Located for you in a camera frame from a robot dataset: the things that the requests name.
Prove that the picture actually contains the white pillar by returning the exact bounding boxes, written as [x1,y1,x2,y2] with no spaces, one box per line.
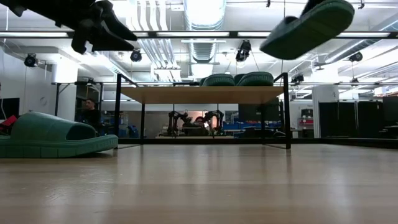
[312,85,340,139]

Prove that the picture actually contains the teal green rubber slide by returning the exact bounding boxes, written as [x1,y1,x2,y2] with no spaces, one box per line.
[233,71,275,87]
[259,0,356,61]
[0,111,119,159]
[198,73,236,87]

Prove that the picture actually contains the black background metal frame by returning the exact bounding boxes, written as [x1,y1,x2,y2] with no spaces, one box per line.
[51,81,105,118]

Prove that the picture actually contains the person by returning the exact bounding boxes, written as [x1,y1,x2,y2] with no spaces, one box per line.
[75,98,103,133]

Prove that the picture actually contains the red object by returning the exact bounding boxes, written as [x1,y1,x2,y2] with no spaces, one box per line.
[0,114,18,135]

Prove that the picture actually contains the blue bin row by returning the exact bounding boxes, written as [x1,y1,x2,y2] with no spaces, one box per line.
[222,120,282,131]

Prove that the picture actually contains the black metal rig frame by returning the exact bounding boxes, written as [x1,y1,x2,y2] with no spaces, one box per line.
[117,137,398,150]

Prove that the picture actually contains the wooden shelf black metal frame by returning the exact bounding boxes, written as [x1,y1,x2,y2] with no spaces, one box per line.
[114,72,292,151]

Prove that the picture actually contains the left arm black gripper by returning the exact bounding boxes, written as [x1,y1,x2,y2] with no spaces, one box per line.
[70,0,138,55]

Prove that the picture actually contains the silver ceiling air duct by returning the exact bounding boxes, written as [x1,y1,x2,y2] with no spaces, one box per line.
[182,0,228,79]

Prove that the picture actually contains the black wall monitor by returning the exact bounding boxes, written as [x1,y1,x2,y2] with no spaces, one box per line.
[0,97,21,121]

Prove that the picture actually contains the black cabinet row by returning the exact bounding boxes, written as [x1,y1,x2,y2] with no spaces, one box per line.
[318,96,398,139]

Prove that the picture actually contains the black overhead light bar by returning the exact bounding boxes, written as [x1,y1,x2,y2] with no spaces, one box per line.
[0,30,398,40]

